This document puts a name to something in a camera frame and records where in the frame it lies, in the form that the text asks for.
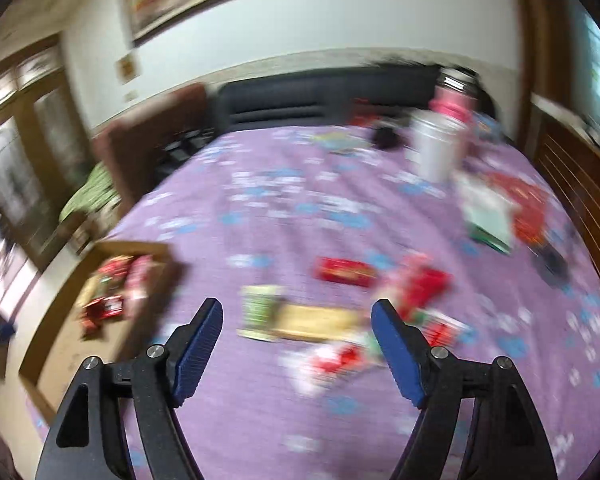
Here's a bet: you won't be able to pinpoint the brown armchair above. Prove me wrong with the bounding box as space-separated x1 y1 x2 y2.
92 82 209 216

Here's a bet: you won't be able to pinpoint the white green work glove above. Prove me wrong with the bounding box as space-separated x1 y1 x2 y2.
453 171 517 255

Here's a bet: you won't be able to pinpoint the flat booklet on table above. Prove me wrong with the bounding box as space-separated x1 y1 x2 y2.
312 130 370 154

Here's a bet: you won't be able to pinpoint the small wall plaque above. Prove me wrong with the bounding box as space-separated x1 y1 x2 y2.
116 53 138 84

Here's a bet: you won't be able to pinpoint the pink sleeved bottle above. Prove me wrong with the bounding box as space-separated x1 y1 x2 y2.
429 67 478 124

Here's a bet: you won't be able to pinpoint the black sofa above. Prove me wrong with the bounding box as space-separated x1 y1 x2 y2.
210 62 502 137

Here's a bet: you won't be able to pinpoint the small black box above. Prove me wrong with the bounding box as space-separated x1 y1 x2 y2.
370 125 403 151

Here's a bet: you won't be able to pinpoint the yellow biscuit pack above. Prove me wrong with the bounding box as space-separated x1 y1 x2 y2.
273 304 362 342

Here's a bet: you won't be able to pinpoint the white plastic tub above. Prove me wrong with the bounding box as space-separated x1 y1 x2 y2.
410 110 467 183

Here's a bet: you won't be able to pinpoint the pink cartoon snack bag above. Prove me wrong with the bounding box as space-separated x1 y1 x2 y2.
372 252 431 311

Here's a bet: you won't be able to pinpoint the red mesh bag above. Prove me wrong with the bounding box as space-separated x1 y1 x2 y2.
488 172 548 245

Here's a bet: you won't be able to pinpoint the black phone stand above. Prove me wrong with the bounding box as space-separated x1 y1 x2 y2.
530 242 569 287

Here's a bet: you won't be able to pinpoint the wooden glass cabinet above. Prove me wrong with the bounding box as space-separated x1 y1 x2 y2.
0 35 95 272

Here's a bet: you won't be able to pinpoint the red snack bag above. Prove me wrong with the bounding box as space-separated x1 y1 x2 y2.
398 266 452 321

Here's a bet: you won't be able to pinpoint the small red candy bar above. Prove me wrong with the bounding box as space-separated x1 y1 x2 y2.
315 258 377 288

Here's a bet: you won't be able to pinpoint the wooden sideboard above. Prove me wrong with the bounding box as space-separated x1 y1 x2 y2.
527 93 600 277

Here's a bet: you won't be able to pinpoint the green white small packet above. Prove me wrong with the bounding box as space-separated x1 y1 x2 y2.
237 285 285 342

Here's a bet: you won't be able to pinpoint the green patterned cushion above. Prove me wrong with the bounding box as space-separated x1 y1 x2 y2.
59 162 121 222

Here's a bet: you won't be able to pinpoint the purple floral tablecloth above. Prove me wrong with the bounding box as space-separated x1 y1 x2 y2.
111 128 600 479

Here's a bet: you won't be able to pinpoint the red kitkat style wrapper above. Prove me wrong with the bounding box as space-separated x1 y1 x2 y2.
80 295 124 332

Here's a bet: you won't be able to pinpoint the cardboard box tray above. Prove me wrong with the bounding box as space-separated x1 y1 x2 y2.
19 240 181 424

